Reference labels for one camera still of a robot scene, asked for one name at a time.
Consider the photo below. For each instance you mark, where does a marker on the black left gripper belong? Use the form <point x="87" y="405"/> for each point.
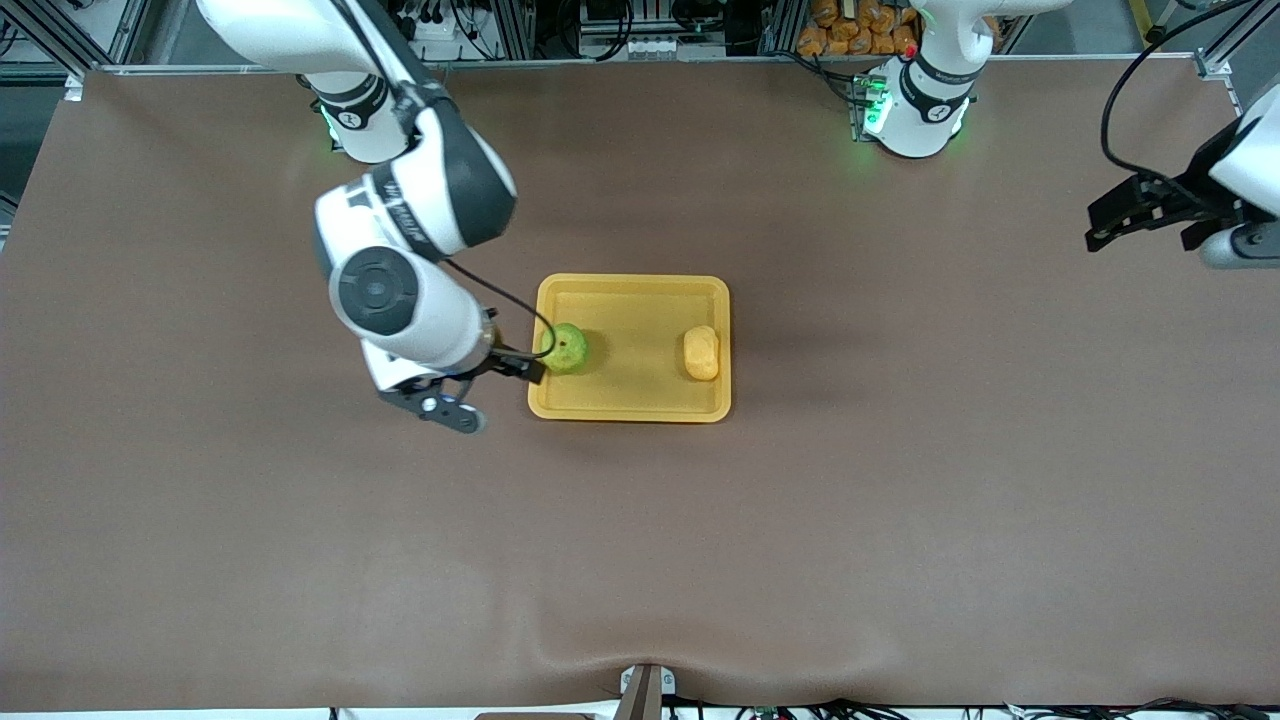
<point x="1186" y="203"/>

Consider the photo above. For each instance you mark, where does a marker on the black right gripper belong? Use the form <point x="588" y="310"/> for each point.
<point x="507" y="362"/>

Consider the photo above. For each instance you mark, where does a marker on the yellow potato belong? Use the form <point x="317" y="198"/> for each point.
<point x="701" y="353"/>

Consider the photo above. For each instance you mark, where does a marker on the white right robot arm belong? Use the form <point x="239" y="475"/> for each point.
<point x="400" y="300"/>

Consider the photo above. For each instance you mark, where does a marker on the yellow plastic tray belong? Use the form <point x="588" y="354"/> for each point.
<point x="630" y="390"/>

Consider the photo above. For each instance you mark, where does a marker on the brown table cover mat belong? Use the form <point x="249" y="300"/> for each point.
<point x="640" y="550"/>

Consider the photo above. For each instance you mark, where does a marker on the orange packaged snack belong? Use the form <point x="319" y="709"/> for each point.
<point x="825" y="12"/>
<point x="905" y="38"/>
<point x="860" y="43"/>
<point x="811" y="41"/>

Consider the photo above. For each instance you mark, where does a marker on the white connector strip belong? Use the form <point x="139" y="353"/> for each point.
<point x="650" y="46"/>

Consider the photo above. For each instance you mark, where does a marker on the white power strip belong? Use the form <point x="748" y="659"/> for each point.
<point x="445" y="30"/>

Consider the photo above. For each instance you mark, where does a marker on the silver table side rail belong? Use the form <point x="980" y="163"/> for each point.
<point x="1232" y="92"/>

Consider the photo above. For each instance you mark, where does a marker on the aluminium frame profile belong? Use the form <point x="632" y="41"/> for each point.
<point x="1240" y="30"/>
<point x="40" y="35"/>

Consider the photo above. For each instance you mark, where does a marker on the silver table edge rail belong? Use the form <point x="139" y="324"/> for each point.
<point x="650" y="63"/>

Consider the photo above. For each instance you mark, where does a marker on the aluminium frame post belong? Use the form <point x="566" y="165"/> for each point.
<point x="780" y="25"/>
<point x="510" y="25"/>

